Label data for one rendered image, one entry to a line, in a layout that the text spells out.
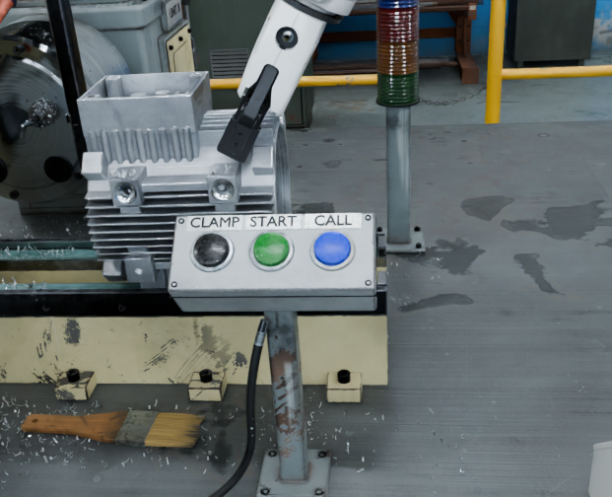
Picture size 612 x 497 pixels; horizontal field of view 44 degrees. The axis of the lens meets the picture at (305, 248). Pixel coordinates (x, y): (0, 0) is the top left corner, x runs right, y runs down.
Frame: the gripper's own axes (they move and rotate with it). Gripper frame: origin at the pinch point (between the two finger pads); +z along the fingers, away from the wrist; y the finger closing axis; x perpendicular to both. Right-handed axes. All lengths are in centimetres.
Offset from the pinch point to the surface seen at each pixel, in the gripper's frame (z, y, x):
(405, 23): -12.7, 33.2, -13.1
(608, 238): 1, 36, -58
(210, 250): 2.5, -18.9, -2.1
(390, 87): -4.2, 33.1, -15.7
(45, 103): 18.2, 25.4, 26.0
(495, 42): 8, 230, -71
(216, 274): 3.7, -19.8, -3.3
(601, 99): 24, 380, -178
